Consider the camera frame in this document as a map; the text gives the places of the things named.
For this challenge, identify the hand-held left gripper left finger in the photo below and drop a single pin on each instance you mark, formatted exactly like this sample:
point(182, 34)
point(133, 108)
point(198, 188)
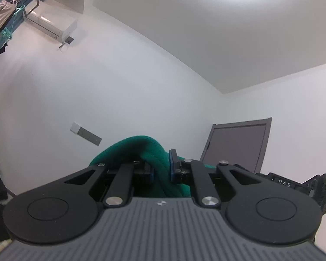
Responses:
point(149, 174)

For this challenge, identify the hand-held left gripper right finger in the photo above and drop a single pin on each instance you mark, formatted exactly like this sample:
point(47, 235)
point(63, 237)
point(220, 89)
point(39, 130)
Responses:
point(174, 165)

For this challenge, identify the green hooded sweatshirt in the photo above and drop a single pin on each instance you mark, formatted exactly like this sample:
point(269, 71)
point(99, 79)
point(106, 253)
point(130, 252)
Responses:
point(141, 148)

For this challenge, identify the clothes rack with clothes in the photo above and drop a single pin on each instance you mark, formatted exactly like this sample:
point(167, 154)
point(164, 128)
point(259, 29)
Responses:
point(5, 11)

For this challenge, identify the white air conditioner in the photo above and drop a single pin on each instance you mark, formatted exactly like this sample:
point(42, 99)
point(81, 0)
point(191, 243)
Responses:
point(50, 21)

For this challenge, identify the grey wall switch panel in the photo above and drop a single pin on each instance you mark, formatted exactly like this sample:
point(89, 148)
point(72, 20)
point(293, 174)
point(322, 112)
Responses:
point(85, 133)

